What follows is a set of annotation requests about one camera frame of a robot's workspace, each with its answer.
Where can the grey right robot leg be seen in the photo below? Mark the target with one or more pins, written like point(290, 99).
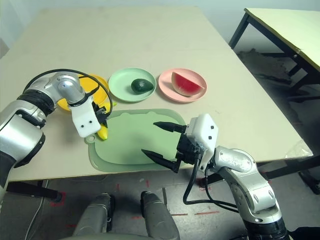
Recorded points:
point(155, 215)

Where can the green silicone cutting mat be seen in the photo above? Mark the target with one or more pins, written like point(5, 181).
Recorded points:
point(125, 145)

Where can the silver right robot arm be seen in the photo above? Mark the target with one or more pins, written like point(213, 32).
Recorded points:
point(240, 175)

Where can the clear plastic corner wrap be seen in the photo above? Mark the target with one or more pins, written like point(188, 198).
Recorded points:
point(300, 150)

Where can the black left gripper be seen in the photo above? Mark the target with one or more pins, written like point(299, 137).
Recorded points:
point(101, 113)

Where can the black table leg bar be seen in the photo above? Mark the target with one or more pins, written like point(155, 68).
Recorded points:
point(30, 190)
point(287, 167)

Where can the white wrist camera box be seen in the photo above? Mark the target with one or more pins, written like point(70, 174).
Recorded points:
point(202, 130)
point(85, 120)

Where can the grey robot leg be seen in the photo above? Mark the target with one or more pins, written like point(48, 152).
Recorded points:
point(155, 215)
point(97, 212)

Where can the yellow toy banana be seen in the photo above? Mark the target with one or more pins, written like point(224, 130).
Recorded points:
point(103, 133)

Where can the pink plastic plate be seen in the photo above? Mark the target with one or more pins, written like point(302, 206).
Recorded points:
point(166, 87)

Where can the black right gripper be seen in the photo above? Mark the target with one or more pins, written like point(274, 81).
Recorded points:
point(187, 150)

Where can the grey black robot torso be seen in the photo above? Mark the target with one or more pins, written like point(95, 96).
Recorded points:
point(105, 237)

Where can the red floor tape strip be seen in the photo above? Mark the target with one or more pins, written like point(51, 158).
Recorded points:
point(207, 213)
point(179, 214)

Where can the mint green plastic plate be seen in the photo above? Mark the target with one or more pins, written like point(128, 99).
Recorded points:
point(120, 85)

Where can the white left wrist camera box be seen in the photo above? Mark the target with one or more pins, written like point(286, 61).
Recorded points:
point(85, 120)

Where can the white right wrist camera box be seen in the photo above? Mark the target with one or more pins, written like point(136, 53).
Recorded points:
point(202, 130)

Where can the red toy watermelon slice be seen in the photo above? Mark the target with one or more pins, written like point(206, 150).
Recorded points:
point(186, 85)

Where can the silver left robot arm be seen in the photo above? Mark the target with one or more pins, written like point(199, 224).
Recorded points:
point(22, 130)

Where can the pale side table black legs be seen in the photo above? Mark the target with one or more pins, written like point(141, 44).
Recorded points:
point(287, 27)

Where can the dark green toy avocado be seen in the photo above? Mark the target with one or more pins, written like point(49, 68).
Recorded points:
point(141, 86)

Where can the grey left robot leg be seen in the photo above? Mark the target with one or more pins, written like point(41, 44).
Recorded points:
point(97, 212)

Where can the yellow plastic plate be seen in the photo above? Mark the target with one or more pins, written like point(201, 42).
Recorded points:
point(63, 106)

